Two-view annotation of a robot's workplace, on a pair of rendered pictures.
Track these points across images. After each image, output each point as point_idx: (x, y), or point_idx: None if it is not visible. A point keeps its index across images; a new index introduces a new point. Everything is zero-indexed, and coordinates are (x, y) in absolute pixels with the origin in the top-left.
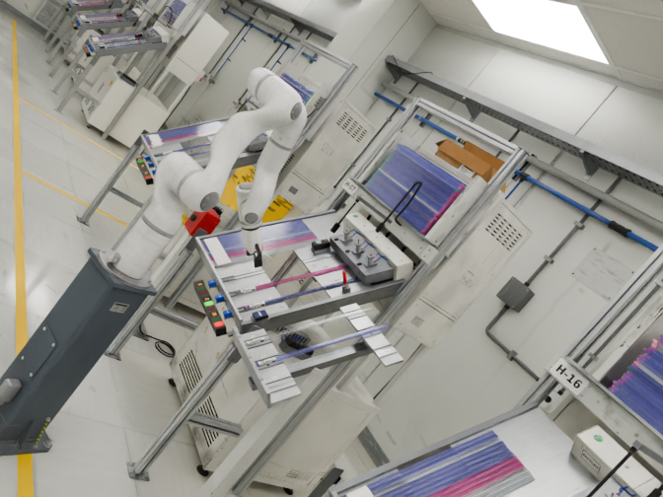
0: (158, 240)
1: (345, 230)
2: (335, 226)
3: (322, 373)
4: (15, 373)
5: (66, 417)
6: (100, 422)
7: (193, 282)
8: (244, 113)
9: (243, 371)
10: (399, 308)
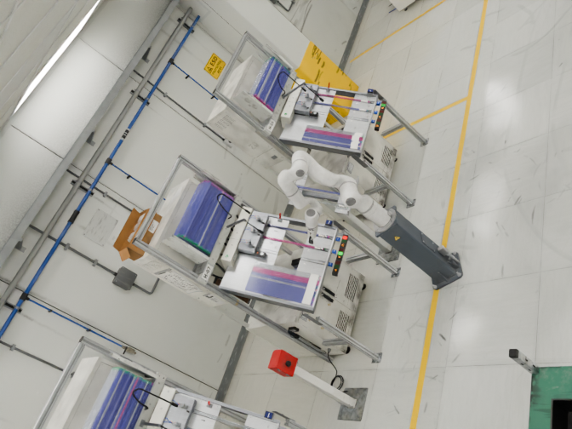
0: None
1: (233, 263)
2: (260, 230)
3: None
4: (438, 254)
5: (419, 289)
6: (403, 294)
7: (337, 273)
8: (319, 166)
9: (328, 275)
10: None
